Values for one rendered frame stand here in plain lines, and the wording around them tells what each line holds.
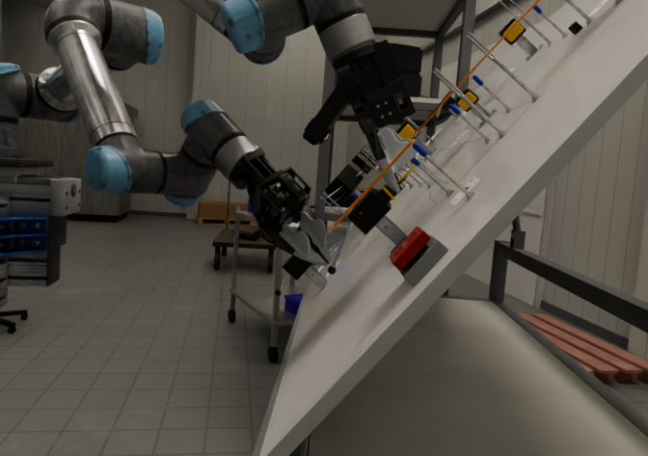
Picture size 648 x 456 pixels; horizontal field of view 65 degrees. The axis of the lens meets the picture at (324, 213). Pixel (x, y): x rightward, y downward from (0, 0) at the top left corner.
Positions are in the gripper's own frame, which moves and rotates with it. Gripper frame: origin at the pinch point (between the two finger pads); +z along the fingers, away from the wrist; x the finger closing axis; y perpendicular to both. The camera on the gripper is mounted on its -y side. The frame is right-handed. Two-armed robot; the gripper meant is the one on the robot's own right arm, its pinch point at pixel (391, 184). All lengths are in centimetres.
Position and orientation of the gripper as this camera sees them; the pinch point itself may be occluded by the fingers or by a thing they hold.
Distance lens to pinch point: 77.9
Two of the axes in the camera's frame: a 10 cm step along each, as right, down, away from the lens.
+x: 1.4, -1.9, 9.7
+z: 3.9, 9.1, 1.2
